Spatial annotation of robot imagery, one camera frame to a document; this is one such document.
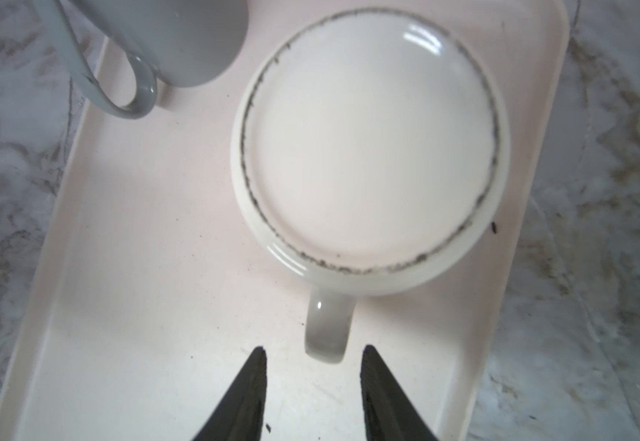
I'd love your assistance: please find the white mug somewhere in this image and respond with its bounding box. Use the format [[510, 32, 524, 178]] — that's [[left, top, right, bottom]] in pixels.
[[230, 7, 511, 364]]

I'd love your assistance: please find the beige rectangular tray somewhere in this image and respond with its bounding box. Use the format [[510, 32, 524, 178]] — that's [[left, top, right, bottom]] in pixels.
[[0, 1, 570, 440]]

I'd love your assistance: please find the grey mug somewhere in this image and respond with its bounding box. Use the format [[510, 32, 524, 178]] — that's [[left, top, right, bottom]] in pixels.
[[34, 0, 249, 119]]

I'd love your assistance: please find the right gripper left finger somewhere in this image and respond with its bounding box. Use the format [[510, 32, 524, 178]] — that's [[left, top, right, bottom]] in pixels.
[[194, 347, 268, 441]]

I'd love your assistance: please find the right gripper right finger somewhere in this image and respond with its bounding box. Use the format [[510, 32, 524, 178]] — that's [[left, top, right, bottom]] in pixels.
[[360, 345, 439, 441]]

